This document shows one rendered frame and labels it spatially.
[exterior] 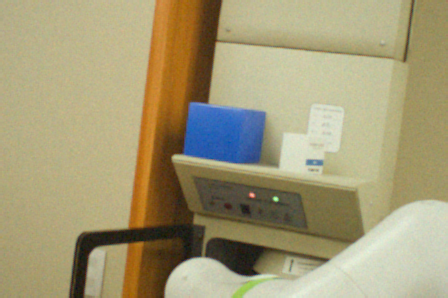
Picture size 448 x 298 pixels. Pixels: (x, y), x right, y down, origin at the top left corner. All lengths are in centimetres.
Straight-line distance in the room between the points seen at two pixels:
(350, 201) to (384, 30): 29
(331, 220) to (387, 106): 21
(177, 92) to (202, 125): 14
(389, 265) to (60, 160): 146
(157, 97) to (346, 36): 33
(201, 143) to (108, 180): 74
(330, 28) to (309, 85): 10
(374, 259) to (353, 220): 53
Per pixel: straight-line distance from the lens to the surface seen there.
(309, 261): 161
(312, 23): 158
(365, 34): 155
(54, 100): 232
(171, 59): 160
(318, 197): 146
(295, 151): 148
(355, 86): 154
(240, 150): 150
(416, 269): 95
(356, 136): 154
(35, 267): 237
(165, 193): 165
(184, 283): 131
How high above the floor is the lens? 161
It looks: 3 degrees down
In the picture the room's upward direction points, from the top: 7 degrees clockwise
